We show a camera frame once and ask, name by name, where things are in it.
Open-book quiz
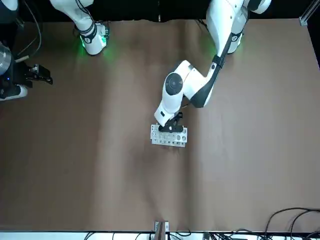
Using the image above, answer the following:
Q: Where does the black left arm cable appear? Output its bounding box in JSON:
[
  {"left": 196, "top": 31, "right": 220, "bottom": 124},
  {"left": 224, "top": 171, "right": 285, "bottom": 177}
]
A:
[{"left": 211, "top": 31, "right": 235, "bottom": 76}]

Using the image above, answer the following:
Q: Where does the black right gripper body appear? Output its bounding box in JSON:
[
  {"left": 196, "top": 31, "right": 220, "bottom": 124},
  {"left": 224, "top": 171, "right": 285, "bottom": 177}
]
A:
[{"left": 11, "top": 62, "right": 35, "bottom": 88}]

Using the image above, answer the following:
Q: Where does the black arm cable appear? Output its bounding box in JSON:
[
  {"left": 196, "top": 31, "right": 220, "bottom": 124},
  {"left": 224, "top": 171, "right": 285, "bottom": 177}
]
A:
[
  {"left": 211, "top": 31, "right": 235, "bottom": 76},
  {"left": 15, "top": 0, "right": 42, "bottom": 61}
]

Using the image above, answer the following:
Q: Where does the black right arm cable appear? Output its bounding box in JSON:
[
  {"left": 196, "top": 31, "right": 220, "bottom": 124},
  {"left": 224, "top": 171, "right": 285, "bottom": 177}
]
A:
[{"left": 15, "top": 0, "right": 42, "bottom": 61}]

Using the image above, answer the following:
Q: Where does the aluminium frame profile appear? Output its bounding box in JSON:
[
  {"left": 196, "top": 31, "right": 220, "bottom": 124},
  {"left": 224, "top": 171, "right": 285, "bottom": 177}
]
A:
[
  {"left": 154, "top": 220, "right": 170, "bottom": 240},
  {"left": 298, "top": 0, "right": 320, "bottom": 26}
]

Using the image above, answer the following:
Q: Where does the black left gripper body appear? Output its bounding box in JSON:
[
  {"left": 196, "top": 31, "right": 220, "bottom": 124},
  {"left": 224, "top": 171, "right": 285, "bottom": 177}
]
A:
[{"left": 164, "top": 111, "right": 184, "bottom": 128}]

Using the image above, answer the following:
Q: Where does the black table cable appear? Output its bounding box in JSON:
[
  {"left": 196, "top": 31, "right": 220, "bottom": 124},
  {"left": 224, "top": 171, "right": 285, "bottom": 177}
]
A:
[
  {"left": 289, "top": 211, "right": 320, "bottom": 240},
  {"left": 265, "top": 207, "right": 320, "bottom": 240},
  {"left": 169, "top": 228, "right": 253, "bottom": 240}
]

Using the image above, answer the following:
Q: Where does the white test tube rack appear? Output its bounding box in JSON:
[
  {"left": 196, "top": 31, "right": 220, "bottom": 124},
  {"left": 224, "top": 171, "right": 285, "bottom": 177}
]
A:
[{"left": 149, "top": 123, "right": 189, "bottom": 149}]

